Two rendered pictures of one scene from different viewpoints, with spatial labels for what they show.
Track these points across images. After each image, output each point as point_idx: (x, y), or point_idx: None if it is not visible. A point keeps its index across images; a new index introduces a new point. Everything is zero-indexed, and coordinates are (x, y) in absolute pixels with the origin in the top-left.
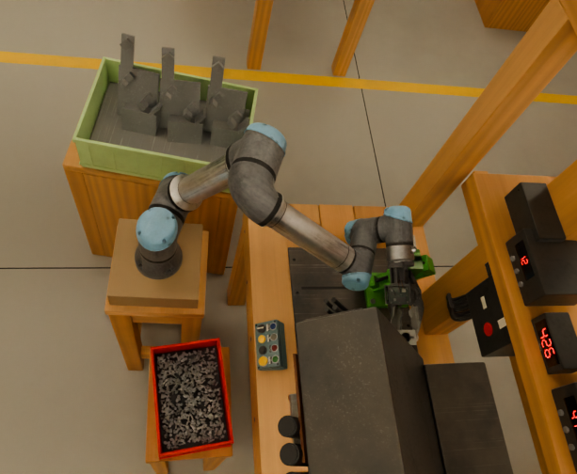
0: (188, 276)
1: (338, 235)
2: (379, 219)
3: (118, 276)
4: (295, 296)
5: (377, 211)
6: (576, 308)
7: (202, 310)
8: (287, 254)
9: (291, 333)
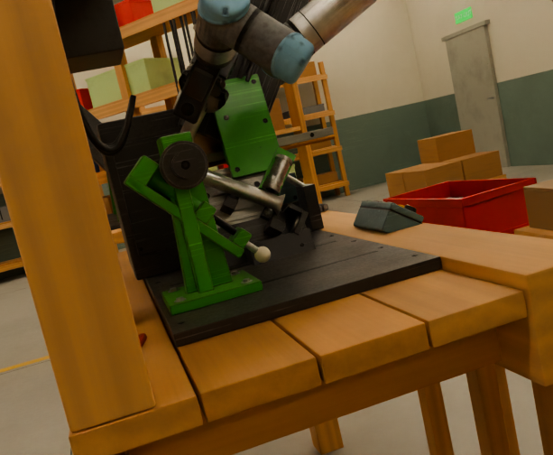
0: None
1: (337, 312)
2: (255, 6)
3: None
4: (382, 245)
5: (230, 376)
6: None
7: (519, 229)
8: (433, 253)
9: (365, 236)
